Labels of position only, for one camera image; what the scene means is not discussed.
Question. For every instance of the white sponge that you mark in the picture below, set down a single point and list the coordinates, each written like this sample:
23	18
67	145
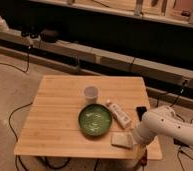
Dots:
122	140

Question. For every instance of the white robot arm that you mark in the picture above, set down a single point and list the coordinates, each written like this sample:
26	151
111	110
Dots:
162	121

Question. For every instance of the white ceramic cup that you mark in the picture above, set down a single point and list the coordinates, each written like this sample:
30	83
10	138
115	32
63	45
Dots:
91	94

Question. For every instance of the green bowl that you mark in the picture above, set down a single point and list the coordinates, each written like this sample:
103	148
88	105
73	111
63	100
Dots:
94	120

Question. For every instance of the white tube bottle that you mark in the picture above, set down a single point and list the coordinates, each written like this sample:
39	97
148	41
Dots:
122	118

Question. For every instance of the black smartphone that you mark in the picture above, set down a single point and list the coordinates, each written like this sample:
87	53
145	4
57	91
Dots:
140	111

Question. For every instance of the wooden table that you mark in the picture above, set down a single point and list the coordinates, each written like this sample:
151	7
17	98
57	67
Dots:
60	124

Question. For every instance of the dark object on ledge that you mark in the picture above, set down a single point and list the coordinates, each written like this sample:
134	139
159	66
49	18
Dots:
50	36

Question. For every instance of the white spray bottle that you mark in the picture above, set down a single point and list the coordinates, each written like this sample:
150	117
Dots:
3	24

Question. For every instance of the red handled tool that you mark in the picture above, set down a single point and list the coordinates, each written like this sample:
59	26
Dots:
144	159

